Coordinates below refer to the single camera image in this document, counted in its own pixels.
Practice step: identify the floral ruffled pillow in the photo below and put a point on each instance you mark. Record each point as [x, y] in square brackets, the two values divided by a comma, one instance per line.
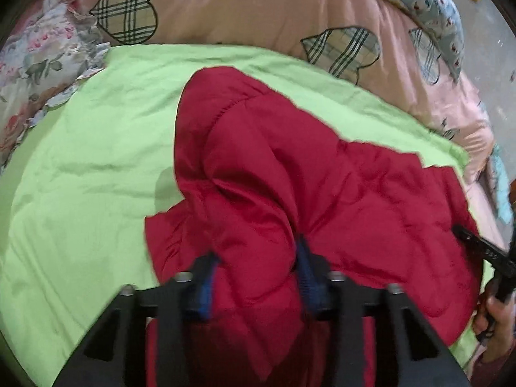
[40, 56]

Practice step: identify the green blanket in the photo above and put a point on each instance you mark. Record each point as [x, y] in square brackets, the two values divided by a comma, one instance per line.
[80, 169]

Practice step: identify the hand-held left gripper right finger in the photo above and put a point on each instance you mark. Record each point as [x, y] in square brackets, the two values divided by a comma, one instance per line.
[308, 282]

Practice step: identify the pink heart-print duvet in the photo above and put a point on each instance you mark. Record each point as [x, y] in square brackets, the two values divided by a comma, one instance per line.
[242, 8]

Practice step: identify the light blue cloth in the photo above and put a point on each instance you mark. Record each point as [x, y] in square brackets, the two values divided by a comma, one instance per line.
[502, 193]

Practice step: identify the blue-grey printed pillow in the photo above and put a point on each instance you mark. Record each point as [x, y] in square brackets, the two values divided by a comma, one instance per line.
[435, 8]

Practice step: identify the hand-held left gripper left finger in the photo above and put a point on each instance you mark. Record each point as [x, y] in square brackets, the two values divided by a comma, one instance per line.
[206, 290]

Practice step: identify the red quilted jacket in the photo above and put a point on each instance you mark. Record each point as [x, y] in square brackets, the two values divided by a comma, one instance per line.
[282, 169]

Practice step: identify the person's right hand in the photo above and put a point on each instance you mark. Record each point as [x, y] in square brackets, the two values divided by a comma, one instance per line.
[502, 326]

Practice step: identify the person's right forearm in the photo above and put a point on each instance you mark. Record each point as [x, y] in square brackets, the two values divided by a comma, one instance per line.
[496, 373]

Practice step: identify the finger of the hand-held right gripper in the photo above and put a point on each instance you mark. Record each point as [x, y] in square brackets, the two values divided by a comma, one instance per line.
[477, 246]

